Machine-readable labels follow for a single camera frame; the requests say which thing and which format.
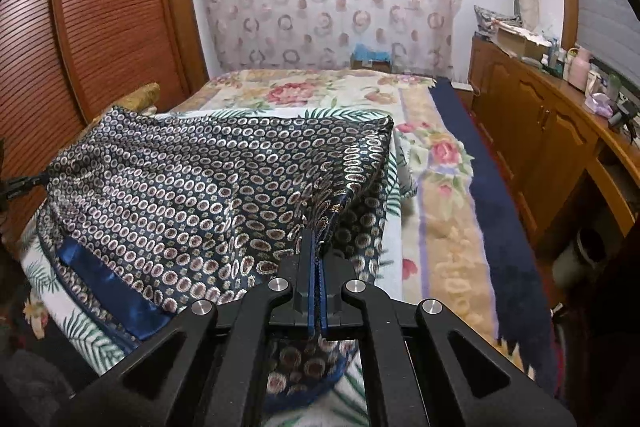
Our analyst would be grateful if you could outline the floral blanket with navy border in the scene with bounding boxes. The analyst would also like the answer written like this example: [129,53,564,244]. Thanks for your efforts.
[170,69,558,395]

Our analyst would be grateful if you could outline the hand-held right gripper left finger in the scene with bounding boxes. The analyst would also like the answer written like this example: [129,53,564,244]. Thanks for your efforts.
[75,227,317,427]

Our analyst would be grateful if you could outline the patterned bag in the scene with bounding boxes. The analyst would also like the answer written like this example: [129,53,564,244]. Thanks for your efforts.
[472,4,521,35]

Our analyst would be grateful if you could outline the wooden cabinet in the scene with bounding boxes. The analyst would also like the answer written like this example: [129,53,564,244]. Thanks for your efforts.
[467,34,640,308]

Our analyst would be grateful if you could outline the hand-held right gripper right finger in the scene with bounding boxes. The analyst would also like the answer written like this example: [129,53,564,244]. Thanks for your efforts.
[316,227,577,427]

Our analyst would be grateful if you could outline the cardboard box with blue cloth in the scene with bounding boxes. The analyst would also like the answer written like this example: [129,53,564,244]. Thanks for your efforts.
[350,44,393,72]

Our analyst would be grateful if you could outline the navy circle-patterned satin top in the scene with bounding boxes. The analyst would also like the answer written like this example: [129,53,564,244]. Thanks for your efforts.
[37,106,396,413]

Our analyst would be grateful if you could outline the white leaf-print sheet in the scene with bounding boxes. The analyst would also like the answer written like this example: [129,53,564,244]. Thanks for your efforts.
[20,107,421,427]

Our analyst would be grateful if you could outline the open cardboard box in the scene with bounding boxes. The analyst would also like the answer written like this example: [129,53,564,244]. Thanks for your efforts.
[492,26,548,60]

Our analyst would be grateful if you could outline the white round container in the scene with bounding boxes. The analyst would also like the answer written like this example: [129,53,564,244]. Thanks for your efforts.
[552,227,609,289]

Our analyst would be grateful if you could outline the mustard patterned cloth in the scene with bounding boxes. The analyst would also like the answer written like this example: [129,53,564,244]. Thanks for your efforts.
[87,82,161,125]

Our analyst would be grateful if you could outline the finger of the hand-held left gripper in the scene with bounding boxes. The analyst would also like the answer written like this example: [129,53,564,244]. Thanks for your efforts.
[0,172,51,202]

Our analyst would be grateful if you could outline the small black device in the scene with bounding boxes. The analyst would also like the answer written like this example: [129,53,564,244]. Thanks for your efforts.
[607,99,639,128]

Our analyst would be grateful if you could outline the purple tissue pack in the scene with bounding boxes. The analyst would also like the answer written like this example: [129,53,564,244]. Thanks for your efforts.
[585,92,614,116]

